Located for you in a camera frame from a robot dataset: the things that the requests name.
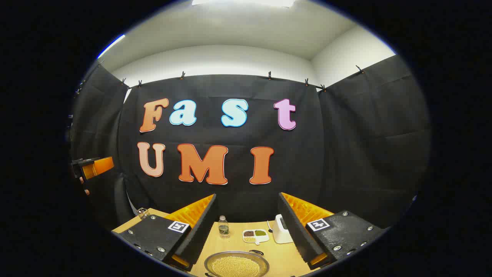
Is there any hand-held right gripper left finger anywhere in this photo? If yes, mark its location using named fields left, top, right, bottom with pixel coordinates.
left=111, top=194, right=218, bottom=272

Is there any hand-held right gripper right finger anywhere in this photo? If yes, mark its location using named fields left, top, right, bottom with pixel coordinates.
left=278, top=192, right=389, bottom=270

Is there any stainless steel pot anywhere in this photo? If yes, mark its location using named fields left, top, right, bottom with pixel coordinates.
left=204, top=249, right=270, bottom=277

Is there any white toaster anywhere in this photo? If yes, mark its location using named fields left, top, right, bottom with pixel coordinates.
left=272, top=214, right=294, bottom=244

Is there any clear plastic water bottle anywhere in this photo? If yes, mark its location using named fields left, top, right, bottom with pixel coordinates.
left=218, top=215, right=230, bottom=238

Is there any white divided bean dish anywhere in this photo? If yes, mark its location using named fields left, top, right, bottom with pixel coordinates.
left=242, top=229, right=269, bottom=245

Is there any pile of soybeans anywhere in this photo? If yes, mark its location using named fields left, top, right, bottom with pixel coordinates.
left=211, top=257, right=261, bottom=277

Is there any black backdrop cloth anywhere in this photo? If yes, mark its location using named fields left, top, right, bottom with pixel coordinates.
left=67, top=54, right=431, bottom=231

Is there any ceiling light panel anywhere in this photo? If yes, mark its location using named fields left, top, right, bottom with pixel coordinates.
left=97, top=34, right=126, bottom=59
left=191, top=0, right=296, bottom=8

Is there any row of cloth clips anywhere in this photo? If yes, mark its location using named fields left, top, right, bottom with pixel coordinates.
left=121, top=65, right=366, bottom=93

